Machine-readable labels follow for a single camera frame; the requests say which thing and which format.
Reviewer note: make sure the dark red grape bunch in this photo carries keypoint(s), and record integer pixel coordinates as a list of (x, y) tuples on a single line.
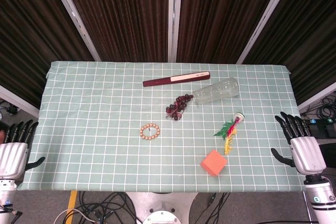
[(180, 102)]

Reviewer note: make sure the clear plastic bottle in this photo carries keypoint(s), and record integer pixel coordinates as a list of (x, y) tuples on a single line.
[(218, 90)]

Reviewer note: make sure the colourful feather shuttlecock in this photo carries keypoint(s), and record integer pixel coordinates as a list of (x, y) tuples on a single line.
[(231, 130)]

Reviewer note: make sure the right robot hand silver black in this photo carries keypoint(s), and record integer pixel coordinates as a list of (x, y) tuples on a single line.
[(307, 153)]

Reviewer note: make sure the maroon folding fan cream label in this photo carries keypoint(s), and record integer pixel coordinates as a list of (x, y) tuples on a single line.
[(162, 81)]

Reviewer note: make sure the black power strip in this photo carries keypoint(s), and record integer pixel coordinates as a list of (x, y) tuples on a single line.
[(323, 127)]

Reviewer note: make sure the white frame post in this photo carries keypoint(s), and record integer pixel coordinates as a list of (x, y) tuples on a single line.
[(317, 95), (174, 16), (18, 100), (265, 19), (76, 19)]

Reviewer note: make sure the yellow floor tape strip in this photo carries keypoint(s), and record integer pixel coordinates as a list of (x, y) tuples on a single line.
[(72, 200)]

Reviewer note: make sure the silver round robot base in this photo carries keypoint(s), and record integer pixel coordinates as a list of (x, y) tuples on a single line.
[(161, 208)]

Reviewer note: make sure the green checked tablecloth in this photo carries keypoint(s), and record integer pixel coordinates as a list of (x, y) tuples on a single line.
[(105, 129)]

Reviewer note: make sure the dark brown curtain panel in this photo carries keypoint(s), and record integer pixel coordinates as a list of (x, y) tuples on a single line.
[(29, 30), (223, 14), (123, 14), (309, 30)]

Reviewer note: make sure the orange cube box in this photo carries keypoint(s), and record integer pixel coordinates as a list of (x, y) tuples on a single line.
[(214, 163)]

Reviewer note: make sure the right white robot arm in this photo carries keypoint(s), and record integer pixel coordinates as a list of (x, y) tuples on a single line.
[(321, 197)]

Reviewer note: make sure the black wheeled stand base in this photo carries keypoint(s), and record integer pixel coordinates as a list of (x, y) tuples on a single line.
[(10, 109)]

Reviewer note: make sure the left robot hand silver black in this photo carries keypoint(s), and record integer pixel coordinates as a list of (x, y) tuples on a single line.
[(11, 157)]

